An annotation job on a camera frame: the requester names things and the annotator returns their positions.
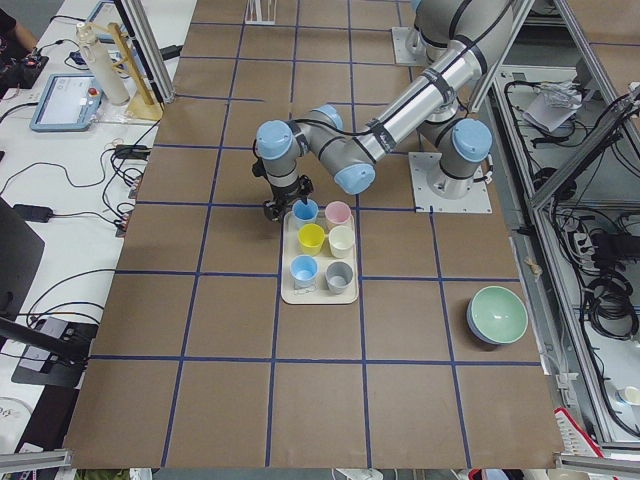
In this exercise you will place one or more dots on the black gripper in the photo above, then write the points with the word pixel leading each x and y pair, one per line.
pixel 290 196

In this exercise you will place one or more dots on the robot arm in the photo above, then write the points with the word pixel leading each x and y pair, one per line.
pixel 467 38

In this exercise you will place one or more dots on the pink plastic cup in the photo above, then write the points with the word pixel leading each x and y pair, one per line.
pixel 337 213

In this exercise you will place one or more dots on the yellow plastic cup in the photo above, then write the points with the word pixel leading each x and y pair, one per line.
pixel 311 239

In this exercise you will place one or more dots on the pale cream plastic cup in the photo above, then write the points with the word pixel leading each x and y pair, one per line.
pixel 341 241

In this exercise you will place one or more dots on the light blue plastic cup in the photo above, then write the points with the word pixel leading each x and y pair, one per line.
pixel 304 270

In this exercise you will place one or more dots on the grey plastic cup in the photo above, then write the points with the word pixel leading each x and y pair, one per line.
pixel 339 276

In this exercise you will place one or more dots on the cream plastic tray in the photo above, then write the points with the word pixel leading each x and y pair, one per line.
pixel 319 293

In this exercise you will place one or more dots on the wooden mug tree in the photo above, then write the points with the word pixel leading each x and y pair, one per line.
pixel 142 104

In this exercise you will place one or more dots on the green and blue stacked bowls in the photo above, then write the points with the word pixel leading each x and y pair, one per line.
pixel 497 316

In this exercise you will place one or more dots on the blue teach pendant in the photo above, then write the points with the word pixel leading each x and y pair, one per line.
pixel 69 103

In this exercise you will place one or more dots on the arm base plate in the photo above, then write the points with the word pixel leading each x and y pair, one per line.
pixel 409 50
pixel 423 167

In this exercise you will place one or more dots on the white wire cup rack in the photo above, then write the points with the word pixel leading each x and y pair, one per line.
pixel 260 12

